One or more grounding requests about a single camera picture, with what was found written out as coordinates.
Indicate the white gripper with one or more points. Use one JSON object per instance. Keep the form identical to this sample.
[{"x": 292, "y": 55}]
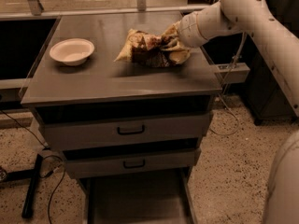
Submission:
[{"x": 188, "y": 30}]

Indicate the brown chip bag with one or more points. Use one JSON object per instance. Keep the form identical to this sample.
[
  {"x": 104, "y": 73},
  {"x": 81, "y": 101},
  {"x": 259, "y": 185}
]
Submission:
[{"x": 149, "y": 50}]

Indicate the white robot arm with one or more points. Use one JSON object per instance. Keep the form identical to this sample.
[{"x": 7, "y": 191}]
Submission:
[{"x": 280, "y": 50}]

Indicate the grey drawer cabinet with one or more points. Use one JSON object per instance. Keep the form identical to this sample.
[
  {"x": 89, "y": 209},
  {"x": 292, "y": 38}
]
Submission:
[{"x": 102, "y": 80}]

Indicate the grey middle drawer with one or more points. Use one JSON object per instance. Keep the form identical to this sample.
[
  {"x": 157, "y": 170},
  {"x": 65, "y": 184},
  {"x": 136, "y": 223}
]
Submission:
[{"x": 127, "y": 159}]

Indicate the grey drawer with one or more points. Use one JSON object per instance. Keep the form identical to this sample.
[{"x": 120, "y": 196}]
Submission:
[
  {"x": 156, "y": 197},
  {"x": 127, "y": 159},
  {"x": 74, "y": 127}
]

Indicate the grey top drawer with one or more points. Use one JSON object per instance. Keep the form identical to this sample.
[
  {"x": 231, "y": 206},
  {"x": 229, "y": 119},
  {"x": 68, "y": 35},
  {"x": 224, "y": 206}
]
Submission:
[{"x": 74, "y": 127}]

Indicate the grey bottom drawer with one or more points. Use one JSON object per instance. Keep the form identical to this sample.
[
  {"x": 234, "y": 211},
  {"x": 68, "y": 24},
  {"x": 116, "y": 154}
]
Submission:
[{"x": 156, "y": 197}]

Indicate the white paper bowl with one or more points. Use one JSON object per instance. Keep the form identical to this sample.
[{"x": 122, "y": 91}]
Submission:
[{"x": 72, "y": 52}]

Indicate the dark cabinet at right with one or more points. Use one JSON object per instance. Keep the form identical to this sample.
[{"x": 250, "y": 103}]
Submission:
[{"x": 261, "y": 92}]

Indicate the black metal floor stand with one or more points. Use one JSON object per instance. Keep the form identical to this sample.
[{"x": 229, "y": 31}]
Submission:
[{"x": 33, "y": 176}]

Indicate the grey metal rail bracket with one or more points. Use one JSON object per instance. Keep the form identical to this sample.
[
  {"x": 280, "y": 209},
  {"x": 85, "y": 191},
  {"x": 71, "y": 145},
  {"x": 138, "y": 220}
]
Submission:
[{"x": 231, "y": 74}]

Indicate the black top drawer handle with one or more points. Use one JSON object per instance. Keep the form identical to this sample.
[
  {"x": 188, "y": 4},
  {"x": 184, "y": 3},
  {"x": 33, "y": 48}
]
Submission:
[{"x": 130, "y": 130}]

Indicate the black drawer handle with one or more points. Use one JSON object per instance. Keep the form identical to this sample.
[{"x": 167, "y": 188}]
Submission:
[
  {"x": 133, "y": 164},
  {"x": 130, "y": 130}
]

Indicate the black middle drawer handle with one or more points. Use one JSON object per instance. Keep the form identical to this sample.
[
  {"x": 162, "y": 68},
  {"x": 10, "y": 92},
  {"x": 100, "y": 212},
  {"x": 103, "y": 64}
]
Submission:
[{"x": 133, "y": 164}]

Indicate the metal frame post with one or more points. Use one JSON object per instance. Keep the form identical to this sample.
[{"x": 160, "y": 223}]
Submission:
[{"x": 36, "y": 7}]

